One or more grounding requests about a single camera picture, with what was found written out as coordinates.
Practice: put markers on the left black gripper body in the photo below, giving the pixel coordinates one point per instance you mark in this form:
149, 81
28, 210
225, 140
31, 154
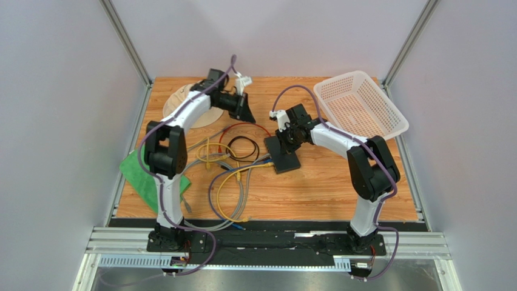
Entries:
230, 103

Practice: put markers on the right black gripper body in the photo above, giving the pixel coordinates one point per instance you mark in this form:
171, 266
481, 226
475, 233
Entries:
285, 137

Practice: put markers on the black network switch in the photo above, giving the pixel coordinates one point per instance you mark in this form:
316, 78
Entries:
282, 160

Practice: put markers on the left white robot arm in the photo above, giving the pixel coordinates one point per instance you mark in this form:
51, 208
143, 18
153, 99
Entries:
164, 155

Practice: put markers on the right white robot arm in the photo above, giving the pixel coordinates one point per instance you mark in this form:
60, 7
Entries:
373, 171

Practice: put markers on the beige bucket hat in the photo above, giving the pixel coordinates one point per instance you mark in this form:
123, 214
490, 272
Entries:
198, 116

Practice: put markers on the white plastic basket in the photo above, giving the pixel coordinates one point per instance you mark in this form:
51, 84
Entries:
354, 103

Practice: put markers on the green microfiber cloth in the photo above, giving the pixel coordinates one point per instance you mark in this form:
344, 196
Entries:
140, 183

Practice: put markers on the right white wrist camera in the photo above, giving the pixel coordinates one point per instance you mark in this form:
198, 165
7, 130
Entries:
281, 118

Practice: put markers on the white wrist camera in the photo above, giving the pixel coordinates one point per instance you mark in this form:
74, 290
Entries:
242, 81
281, 118

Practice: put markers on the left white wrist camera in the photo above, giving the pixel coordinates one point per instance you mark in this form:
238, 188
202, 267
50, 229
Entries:
242, 81

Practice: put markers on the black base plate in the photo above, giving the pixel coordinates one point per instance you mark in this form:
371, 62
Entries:
277, 244

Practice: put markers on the aluminium frame rail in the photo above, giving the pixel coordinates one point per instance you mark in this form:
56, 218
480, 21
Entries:
117, 258

